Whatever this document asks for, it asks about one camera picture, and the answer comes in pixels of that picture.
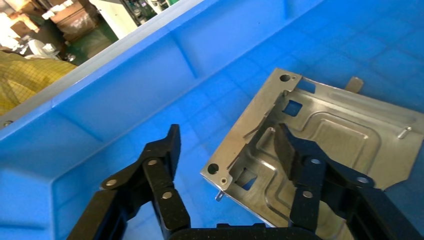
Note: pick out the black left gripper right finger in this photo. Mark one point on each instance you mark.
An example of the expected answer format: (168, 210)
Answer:
(308, 172)

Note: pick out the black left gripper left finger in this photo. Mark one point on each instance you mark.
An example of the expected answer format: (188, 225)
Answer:
(165, 205)

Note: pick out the embossed metal plate curved edge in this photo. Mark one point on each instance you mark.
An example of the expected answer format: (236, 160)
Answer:
(348, 139)

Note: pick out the beige tape piece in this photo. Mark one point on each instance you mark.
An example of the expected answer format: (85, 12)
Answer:
(354, 84)

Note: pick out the blue plastic tray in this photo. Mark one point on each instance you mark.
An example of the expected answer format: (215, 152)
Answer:
(116, 99)

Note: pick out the yellow antistatic cloth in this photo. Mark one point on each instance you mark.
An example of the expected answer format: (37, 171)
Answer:
(26, 79)

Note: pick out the white cabinet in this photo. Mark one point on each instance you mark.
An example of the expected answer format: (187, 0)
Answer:
(116, 16)

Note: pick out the white bundled object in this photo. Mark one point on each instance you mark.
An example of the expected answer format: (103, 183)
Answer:
(41, 49)

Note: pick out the brown cardboard box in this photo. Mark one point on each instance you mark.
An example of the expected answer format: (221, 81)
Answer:
(73, 20)

